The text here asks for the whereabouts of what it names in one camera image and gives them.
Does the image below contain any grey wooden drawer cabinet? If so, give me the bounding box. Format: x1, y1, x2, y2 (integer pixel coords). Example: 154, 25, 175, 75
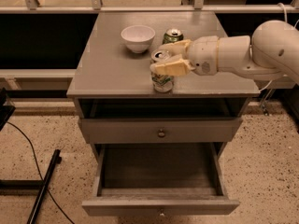
66, 10, 261, 217

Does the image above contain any white green 7up can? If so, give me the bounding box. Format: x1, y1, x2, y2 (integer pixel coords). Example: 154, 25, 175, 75
149, 49, 174, 93

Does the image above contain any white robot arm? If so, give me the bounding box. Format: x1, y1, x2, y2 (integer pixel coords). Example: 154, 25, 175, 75
150, 21, 299, 83

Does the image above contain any white cable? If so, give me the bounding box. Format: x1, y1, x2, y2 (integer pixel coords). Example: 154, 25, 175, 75
277, 2, 289, 22

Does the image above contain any open grey middle drawer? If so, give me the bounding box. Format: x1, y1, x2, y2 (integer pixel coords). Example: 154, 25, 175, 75
82, 143, 239, 217

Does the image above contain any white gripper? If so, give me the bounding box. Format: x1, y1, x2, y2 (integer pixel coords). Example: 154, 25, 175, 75
149, 35, 219, 77

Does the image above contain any black metal stand base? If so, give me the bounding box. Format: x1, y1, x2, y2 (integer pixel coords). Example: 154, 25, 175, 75
0, 149, 62, 224

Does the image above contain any closed grey top drawer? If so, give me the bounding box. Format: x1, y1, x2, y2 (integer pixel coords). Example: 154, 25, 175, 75
78, 118, 242, 144

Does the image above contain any dark green soda can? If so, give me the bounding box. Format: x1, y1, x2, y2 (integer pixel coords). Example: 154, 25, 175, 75
163, 28, 183, 44

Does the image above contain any metal railing frame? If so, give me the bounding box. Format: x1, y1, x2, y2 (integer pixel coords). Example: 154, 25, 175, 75
0, 0, 299, 15

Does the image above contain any white ceramic bowl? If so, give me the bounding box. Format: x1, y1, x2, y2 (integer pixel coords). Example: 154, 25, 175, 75
121, 25, 156, 53

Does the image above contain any black floor cable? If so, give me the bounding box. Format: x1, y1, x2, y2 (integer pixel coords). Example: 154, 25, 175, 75
6, 120, 76, 224

